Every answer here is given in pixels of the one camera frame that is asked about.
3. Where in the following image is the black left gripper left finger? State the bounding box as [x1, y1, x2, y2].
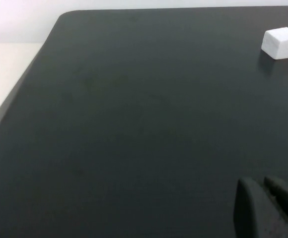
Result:
[233, 177, 261, 238]

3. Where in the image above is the white foam cube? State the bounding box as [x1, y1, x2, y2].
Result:
[261, 26, 288, 60]

